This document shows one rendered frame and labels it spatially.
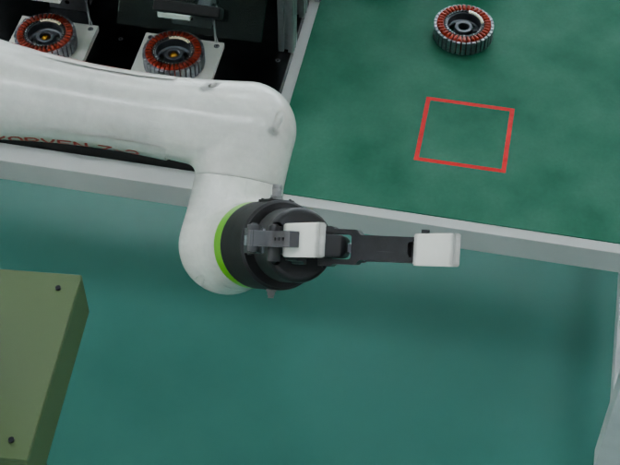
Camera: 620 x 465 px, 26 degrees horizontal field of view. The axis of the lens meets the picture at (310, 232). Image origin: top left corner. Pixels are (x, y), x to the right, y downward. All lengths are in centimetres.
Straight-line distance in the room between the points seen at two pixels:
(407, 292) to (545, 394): 40
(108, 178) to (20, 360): 46
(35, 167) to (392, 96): 65
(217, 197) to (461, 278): 174
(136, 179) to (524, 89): 72
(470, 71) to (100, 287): 109
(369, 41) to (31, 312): 88
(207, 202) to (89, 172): 92
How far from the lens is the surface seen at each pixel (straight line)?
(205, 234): 143
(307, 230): 115
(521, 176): 234
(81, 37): 255
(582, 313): 312
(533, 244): 226
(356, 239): 129
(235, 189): 144
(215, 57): 248
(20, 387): 198
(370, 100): 245
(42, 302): 207
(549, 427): 293
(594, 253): 227
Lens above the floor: 246
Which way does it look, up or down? 50 degrees down
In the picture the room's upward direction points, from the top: straight up
